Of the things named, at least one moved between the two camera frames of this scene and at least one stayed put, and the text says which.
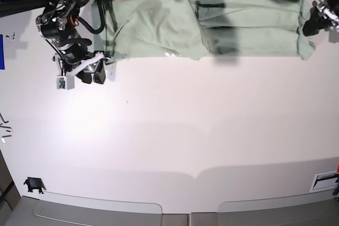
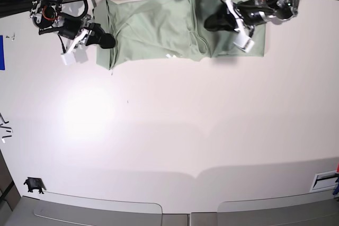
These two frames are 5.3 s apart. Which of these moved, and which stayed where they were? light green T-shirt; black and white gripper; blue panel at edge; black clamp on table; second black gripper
Moved: second black gripper; black and white gripper; light green T-shirt
Stayed: blue panel at edge; black clamp on table
